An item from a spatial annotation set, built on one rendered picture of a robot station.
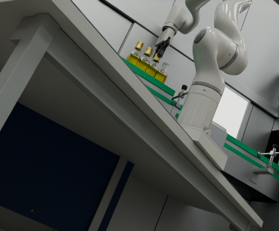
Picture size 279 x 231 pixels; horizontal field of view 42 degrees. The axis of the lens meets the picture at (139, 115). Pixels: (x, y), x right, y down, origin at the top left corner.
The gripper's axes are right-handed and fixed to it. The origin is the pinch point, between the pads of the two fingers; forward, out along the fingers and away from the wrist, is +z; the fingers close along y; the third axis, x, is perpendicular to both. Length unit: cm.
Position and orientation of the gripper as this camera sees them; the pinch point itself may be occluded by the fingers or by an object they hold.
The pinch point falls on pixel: (158, 54)
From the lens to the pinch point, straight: 199.0
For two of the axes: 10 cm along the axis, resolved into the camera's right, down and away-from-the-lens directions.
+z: -3.8, 8.7, -3.3
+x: 8.1, 4.8, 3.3
